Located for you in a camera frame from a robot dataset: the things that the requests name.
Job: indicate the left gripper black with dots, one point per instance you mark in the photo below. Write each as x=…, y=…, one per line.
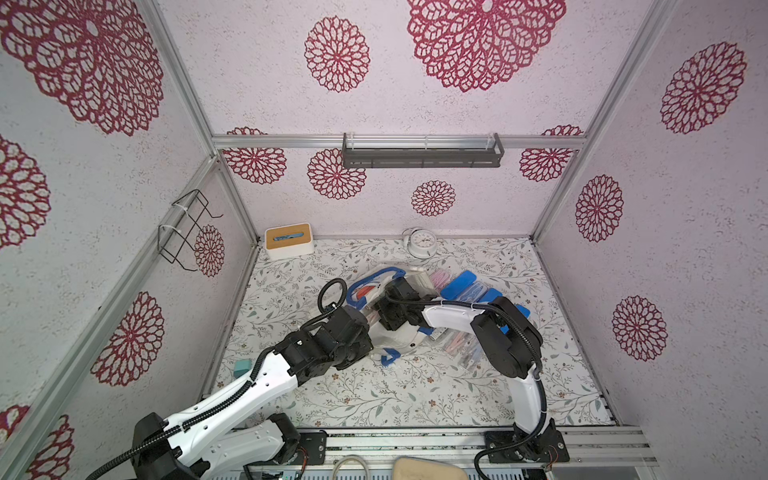
x=366, y=344

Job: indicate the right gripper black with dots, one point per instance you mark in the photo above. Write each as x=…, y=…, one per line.
x=395, y=303

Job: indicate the white canvas bag blue handles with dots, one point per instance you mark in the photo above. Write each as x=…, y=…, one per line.
x=364, y=294

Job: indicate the clear pink case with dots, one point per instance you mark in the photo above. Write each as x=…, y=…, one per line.
x=462, y=347

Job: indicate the clear blue compass set case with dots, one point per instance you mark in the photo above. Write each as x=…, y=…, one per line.
x=473, y=293

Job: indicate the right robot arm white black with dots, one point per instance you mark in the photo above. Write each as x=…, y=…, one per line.
x=511, y=344

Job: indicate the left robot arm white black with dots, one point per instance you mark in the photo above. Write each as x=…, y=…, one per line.
x=181, y=446

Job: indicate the pink compass set case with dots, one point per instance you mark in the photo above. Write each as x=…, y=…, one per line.
x=440, y=278

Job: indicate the white tissue box wooden top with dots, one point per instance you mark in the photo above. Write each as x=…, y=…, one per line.
x=289, y=241

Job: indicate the small teal object on table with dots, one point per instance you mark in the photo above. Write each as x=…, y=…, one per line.
x=242, y=367

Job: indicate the beige object at front edge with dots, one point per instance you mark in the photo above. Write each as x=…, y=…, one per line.
x=408, y=468

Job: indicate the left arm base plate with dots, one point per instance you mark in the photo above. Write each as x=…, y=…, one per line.
x=307, y=447

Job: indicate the black wall shelf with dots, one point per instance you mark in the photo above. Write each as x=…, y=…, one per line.
x=425, y=156

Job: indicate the black wire wall rack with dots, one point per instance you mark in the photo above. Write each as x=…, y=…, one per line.
x=175, y=236

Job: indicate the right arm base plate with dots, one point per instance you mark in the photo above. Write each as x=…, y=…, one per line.
x=548, y=447

